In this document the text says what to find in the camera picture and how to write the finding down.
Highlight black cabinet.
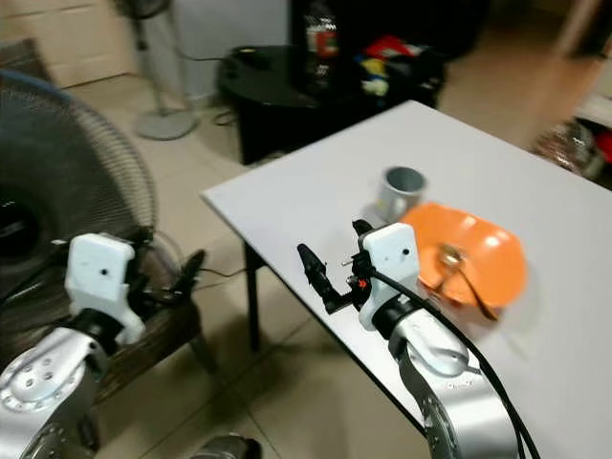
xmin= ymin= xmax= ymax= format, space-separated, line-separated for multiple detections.
xmin=287 ymin=0 xmax=494 ymax=61

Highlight beige panelled door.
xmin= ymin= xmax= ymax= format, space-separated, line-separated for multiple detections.
xmin=0 ymin=0 xmax=126 ymax=87

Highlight metal spoon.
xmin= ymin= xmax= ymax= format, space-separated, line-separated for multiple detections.
xmin=438 ymin=244 xmax=501 ymax=322

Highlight black round glass table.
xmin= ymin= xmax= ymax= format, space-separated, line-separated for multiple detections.
xmin=217 ymin=43 xmax=447 ymax=166

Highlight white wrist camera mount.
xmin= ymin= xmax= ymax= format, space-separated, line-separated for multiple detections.
xmin=65 ymin=234 xmax=146 ymax=345
xmin=359 ymin=223 xmax=423 ymax=332

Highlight black table leg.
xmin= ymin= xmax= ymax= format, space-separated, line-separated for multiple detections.
xmin=245 ymin=241 xmax=273 ymax=353

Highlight red packet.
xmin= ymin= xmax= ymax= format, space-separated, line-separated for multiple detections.
xmin=363 ymin=34 xmax=424 ymax=60

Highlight brown checked chair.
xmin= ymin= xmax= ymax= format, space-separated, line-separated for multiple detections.
xmin=0 ymin=287 xmax=221 ymax=404

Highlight small black device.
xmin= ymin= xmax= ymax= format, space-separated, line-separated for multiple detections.
xmin=231 ymin=46 xmax=271 ymax=70

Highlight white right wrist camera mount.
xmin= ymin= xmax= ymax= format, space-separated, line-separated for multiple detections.
xmin=359 ymin=223 xmax=423 ymax=332

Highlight grey mug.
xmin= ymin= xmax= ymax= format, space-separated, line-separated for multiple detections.
xmin=363 ymin=165 xmax=428 ymax=227

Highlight clear bag with red packet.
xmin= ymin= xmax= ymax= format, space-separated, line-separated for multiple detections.
xmin=304 ymin=3 xmax=341 ymax=92

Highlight grey robot leg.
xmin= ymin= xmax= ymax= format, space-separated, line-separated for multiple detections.
xmin=191 ymin=433 xmax=260 ymax=459

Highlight large black mesh fan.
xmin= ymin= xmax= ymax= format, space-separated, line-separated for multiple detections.
xmin=0 ymin=69 xmax=160 ymax=364

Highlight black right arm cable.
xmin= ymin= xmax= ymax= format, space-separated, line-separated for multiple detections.
xmin=363 ymin=270 xmax=542 ymax=459

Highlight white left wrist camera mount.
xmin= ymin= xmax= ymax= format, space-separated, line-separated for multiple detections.
xmin=65 ymin=234 xmax=146 ymax=345

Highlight yellow white toy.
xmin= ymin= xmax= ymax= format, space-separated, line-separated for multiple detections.
xmin=356 ymin=57 xmax=393 ymax=98

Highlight grey pedestal fan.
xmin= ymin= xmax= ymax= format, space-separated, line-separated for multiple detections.
xmin=117 ymin=0 xmax=198 ymax=142

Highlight orange plastic bowl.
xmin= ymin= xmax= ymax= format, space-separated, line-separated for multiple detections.
xmin=400 ymin=201 xmax=529 ymax=310

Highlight red cloth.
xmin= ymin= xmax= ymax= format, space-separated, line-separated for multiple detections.
xmin=595 ymin=129 xmax=612 ymax=164

